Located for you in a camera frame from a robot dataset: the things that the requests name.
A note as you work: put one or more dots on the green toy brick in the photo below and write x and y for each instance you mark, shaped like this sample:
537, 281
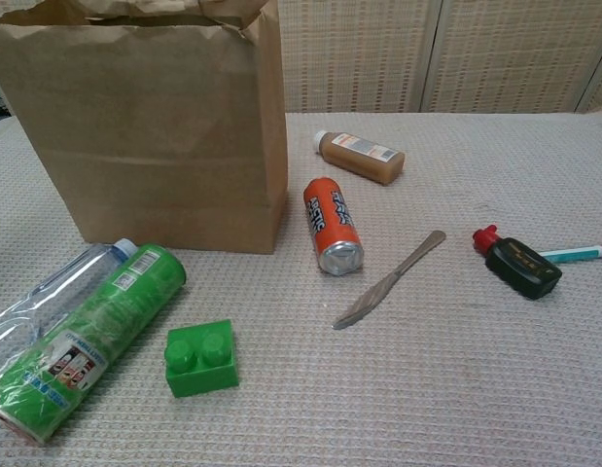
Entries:
203, 370

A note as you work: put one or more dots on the brown paper bag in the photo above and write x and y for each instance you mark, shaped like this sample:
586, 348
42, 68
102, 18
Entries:
159, 121

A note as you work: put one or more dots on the green chips canister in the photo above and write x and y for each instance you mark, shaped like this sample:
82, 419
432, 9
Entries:
111, 311

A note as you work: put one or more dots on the clear plastic water bottle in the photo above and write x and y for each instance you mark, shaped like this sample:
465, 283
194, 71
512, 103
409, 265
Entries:
62, 277

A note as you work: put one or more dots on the orange soda can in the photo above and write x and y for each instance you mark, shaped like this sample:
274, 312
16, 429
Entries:
332, 219

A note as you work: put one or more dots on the metal butter knife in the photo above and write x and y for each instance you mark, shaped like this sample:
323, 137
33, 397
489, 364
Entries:
378, 292

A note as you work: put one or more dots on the brown juice bottle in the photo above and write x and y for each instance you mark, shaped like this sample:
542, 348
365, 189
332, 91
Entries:
364, 158

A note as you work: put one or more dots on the woven folding screen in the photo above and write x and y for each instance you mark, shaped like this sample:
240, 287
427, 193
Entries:
359, 48

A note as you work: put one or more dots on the beige woven tablecloth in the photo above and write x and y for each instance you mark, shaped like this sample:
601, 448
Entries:
427, 389

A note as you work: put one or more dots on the black sauce bottle red cap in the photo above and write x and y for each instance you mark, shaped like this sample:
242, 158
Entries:
521, 267

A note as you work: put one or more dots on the teal marker pen red cap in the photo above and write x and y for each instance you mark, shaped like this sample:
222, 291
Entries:
573, 253

